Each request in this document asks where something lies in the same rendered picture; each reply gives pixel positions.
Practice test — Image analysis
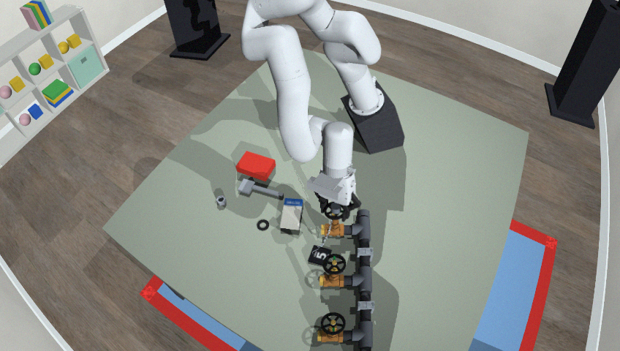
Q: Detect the bag of cable ties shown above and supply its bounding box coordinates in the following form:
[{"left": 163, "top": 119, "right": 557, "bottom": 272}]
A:
[{"left": 280, "top": 198, "right": 303, "bottom": 230}]

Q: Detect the red block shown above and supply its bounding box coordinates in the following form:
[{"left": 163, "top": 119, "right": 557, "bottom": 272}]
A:
[{"left": 236, "top": 151, "right": 276, "bottom": 181}]

